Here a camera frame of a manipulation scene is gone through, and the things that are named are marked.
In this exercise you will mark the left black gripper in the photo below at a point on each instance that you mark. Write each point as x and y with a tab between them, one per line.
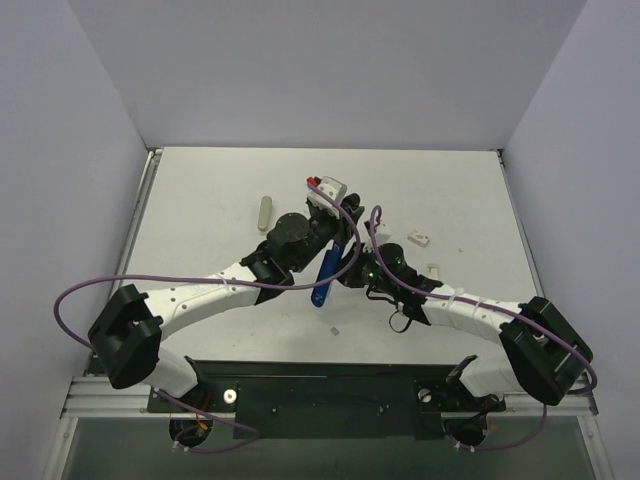
342	220

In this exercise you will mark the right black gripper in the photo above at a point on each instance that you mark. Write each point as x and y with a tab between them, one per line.
351	270

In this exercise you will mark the blue stapler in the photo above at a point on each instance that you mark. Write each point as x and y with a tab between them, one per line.
328	267

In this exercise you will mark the staple box tray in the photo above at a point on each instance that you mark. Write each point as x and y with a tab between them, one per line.
433	272

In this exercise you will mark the beige stapler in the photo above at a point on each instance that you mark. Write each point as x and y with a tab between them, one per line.
264	213

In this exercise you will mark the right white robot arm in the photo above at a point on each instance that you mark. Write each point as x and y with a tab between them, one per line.
543	354

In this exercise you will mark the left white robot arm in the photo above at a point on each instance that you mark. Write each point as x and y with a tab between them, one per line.
128	333

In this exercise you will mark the staple box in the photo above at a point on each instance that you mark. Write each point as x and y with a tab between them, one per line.
419	238

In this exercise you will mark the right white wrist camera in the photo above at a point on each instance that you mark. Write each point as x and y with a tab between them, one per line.
378	232

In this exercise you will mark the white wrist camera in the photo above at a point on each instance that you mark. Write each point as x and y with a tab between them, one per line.
326	193
378	232

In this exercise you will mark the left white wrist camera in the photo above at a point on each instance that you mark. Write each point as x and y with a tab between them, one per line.
326	193

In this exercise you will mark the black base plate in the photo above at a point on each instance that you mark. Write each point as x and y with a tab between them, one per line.
339	401

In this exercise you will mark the aluminium rail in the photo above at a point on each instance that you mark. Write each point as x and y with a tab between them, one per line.
94	397

